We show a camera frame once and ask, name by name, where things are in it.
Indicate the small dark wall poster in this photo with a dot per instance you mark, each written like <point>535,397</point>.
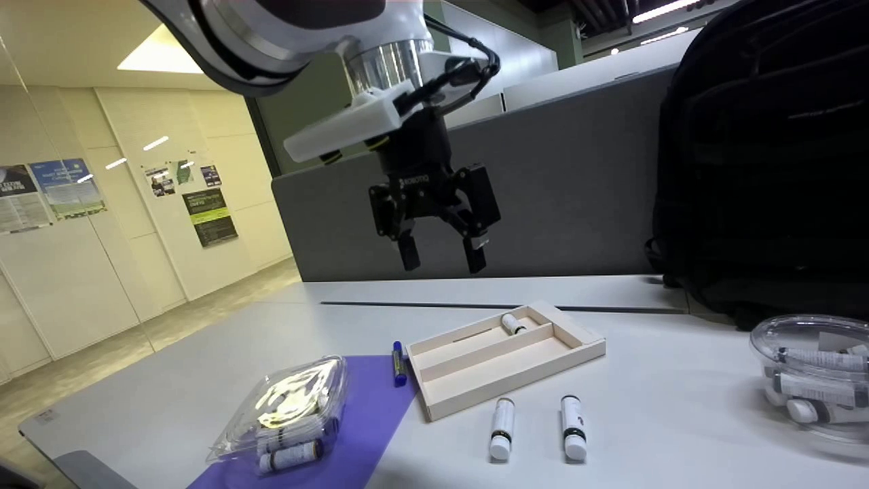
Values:
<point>210,175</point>

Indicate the purple mat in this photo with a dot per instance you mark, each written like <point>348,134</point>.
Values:
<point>357,436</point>

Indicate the clear glass bowl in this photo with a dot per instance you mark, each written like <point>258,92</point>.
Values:
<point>816,384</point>

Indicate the grey white wall poster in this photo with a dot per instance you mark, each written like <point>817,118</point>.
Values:
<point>19,198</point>

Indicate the small photo wall poster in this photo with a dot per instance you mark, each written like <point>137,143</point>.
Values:
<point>160,183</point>

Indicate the ceiling light panel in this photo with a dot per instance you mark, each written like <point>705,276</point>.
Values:
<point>164,54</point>

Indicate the grey partition wall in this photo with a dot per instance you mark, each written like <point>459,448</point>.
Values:
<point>561,198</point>

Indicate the white bottle in bowl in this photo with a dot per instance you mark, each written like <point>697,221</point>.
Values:
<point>816,359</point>
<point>816,391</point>

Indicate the black backpack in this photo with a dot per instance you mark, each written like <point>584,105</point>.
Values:
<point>769,152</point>

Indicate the blue green wall poster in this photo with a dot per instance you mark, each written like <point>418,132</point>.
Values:
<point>68,189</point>

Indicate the short white bottle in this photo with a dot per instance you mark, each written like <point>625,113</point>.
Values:
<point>513,323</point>

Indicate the light wooden tray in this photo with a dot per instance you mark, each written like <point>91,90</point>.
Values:
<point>492,361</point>

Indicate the small green wall poster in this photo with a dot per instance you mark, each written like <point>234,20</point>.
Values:
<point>182,173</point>

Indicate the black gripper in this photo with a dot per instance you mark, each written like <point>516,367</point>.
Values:
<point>425,178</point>

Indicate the clear plastic container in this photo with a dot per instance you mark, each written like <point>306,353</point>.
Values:
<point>287,409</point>

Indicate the small blue bottle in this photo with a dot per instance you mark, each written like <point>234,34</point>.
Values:
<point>398,361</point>

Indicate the black green wall poster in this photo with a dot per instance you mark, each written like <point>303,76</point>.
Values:
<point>210,217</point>

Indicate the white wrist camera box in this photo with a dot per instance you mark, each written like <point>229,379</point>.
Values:
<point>348,125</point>

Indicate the white bottle with grey cap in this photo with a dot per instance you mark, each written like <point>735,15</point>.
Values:
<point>501,427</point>
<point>573,427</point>

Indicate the white bottle with dark cap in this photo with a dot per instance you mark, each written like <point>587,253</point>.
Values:
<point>292,454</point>
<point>295,432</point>

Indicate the dark grey flat object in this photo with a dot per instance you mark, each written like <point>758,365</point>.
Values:
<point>96,470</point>

